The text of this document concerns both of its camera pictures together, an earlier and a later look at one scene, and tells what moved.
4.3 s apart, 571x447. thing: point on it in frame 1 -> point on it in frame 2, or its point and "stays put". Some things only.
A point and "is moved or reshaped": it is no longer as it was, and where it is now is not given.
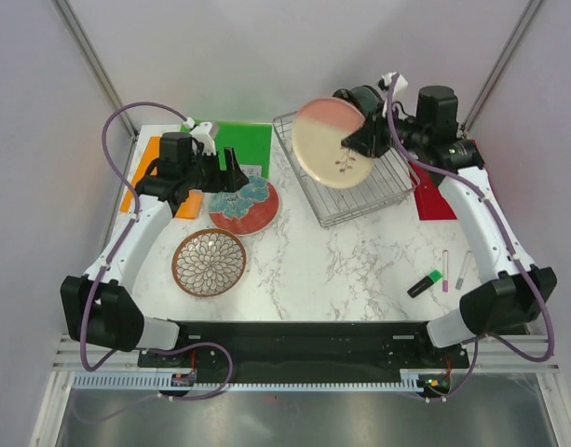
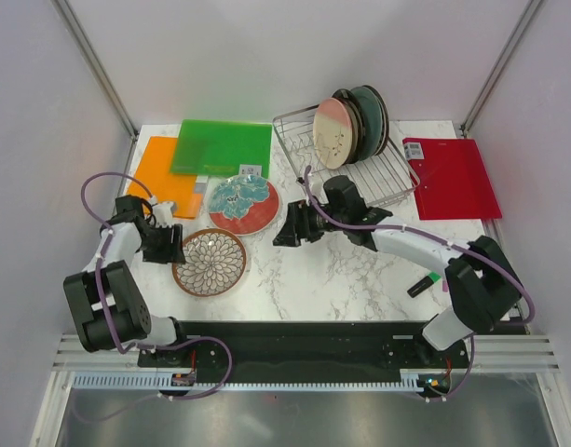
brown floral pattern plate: (209, 263) stays put
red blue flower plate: (246, 211) stays put
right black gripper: (369, 139) -> (297, 225)
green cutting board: (251, 143) stays put
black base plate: (305, 347) stays put
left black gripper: (227, 181) -> (171, 253)
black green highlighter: (433, 277) stays put
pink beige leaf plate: (319, 126) is moved or reshaped
